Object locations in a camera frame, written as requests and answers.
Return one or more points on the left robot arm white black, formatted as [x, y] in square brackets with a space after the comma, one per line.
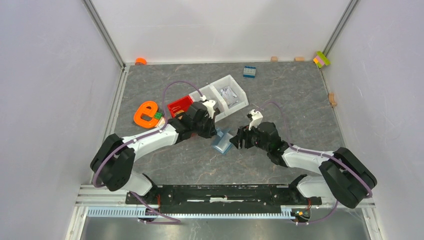
[113, 163]

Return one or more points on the curved wooden piece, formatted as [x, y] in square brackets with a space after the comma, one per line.
[332, 100]

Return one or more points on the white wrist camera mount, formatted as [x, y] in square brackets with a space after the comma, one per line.
[255, 117]
[210, 105]

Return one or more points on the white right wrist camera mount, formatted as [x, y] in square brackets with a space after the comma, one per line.
[255, 117]

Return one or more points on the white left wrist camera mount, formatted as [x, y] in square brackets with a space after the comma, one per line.
[210, 105]

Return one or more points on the green toy brick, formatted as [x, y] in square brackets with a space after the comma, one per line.
[158, 115]

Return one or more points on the clear plastic packet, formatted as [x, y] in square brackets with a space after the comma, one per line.
[230, 97]

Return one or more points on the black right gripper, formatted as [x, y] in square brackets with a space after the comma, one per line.
[243, 133]

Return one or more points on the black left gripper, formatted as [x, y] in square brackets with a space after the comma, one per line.
[211, 131]

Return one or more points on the white plastic bin with packet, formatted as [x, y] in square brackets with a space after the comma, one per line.
[228, 80]

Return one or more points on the blue lego brick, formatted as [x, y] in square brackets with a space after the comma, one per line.
[249, 72]

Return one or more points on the red plastic bin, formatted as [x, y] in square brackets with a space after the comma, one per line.
[180, 105]

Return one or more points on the aluminium frame rail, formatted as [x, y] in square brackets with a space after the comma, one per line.
[122, 203]

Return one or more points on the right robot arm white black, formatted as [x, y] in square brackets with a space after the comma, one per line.
[341, 174]

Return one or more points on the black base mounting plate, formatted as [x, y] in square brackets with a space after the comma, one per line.
[226, 198]

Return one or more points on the orange letter e toy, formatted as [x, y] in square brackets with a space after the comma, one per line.
[145, 115]

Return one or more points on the small wooden block right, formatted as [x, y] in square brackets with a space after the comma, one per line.
[299, 59]

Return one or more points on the orange round cap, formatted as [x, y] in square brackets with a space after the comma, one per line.
[140, 61]

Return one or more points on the green pink stacked bricks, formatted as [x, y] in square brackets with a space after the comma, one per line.
[321, 60]

